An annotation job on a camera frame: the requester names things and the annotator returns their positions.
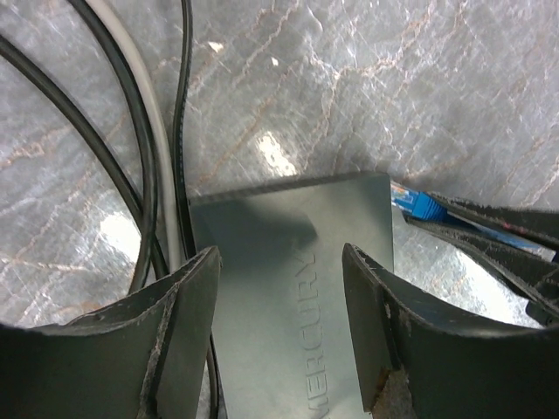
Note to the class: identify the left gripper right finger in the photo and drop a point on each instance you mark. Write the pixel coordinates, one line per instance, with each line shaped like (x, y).
(457, 364)

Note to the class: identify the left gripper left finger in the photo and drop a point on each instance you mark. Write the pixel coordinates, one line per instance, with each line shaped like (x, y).
(140, 357)

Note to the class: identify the black network switch box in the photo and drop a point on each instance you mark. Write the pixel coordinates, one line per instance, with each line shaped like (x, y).
(280, 327)

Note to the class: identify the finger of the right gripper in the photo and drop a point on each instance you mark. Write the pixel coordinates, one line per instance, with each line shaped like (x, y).
(533, 224)
(525, 273)

